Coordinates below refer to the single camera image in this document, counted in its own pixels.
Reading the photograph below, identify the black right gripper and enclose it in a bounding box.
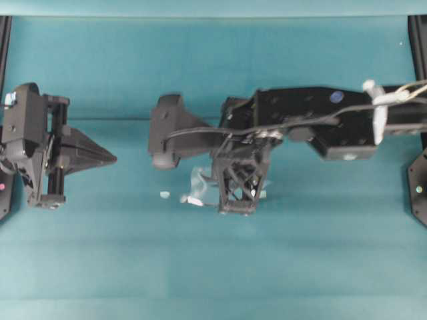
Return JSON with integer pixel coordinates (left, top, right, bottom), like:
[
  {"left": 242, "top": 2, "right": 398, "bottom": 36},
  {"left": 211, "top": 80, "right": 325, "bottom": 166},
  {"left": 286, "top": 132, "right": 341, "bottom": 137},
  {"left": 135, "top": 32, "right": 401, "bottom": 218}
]
[{"left": 210, "top": 96, "right": 284, "bottom": 214}]

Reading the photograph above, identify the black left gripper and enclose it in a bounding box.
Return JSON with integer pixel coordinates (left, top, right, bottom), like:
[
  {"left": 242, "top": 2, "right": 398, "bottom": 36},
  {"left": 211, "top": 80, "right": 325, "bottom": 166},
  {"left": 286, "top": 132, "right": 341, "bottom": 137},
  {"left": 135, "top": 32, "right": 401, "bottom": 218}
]
[{"left": 1, "top": 83, "right": 117, "bottom": 209}]

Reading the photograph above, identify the silver zip bag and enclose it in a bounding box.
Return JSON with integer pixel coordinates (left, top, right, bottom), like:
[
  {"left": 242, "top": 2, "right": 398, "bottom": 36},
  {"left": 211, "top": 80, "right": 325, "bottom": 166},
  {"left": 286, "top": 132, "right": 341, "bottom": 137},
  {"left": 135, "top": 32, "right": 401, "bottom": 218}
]
[{"left": 179, "top": 166, "right": 268, "bottom": 207}]

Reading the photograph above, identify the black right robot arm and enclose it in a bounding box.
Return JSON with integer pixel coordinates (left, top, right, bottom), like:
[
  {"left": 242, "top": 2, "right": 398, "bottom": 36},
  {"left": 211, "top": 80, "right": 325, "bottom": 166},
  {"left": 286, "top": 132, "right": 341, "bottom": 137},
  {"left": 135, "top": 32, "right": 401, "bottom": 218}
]
[{"left": 211, "top": 87, "right": 426, "bottom": 215}]

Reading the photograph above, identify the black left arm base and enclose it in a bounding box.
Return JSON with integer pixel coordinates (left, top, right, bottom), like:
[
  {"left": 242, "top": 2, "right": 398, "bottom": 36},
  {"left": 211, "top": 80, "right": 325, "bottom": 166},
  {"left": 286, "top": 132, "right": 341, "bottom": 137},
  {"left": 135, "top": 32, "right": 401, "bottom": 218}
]
[{"left": 0, "top": 171, "right": 15, "bottom": 219}]

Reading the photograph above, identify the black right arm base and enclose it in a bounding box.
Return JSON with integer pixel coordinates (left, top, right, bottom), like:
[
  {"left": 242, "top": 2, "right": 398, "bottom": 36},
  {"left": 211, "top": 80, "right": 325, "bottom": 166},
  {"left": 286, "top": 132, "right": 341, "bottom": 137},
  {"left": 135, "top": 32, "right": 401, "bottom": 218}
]
[{"left": 407, "top": 149, "right": 426, "bottom": 226}]

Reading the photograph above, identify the black camera cable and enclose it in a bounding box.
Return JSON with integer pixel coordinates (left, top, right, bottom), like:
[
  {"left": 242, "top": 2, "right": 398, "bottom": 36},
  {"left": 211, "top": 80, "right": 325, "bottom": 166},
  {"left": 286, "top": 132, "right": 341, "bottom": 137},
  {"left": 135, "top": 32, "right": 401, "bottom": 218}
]
[{"left": 161, "top": 99, "right": 427, "bottom": 154}]

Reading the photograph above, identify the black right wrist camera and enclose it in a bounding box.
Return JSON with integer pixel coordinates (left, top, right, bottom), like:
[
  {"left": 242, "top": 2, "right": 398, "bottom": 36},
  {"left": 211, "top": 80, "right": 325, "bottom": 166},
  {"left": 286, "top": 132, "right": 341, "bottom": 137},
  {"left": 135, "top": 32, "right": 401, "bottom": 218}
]
[{"left": 148, "top": 94, "right": 218, "bottom": 170}]

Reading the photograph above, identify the black left frame rail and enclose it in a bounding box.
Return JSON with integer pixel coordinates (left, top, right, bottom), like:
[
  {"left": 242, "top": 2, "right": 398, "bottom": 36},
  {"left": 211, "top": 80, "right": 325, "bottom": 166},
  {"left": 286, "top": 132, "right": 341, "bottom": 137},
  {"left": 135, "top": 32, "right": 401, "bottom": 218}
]
[{"left": 0, "top": 15, "right": 13, "bottom": 95}]

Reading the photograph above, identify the black frame rail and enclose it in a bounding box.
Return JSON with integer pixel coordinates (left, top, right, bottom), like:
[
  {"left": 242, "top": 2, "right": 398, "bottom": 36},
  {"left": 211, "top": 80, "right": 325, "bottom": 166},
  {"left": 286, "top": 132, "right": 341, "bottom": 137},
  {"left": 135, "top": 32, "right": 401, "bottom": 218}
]
[
  {"left": 407, "top": 15, "right": 427, "bottom": 151},
  {"left": 0, "top": 15, "right": 13, "bottom": 95}
]

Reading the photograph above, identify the white cable tie wrap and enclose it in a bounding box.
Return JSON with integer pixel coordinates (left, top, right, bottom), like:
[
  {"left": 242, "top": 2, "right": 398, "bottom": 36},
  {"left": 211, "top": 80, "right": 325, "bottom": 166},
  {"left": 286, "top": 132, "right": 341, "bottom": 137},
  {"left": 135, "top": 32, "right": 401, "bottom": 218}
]
[{"left": 362, "top": 79, "right": 410, "bottom": 145}]

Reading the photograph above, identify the black right frame rail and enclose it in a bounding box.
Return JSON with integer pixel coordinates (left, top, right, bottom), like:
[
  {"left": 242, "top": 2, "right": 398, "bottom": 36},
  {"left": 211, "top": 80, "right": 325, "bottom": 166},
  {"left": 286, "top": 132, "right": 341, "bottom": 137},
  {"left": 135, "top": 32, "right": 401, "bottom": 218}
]
[{"left": 407, "top": 15, "right": 427, "bottom": 151}]

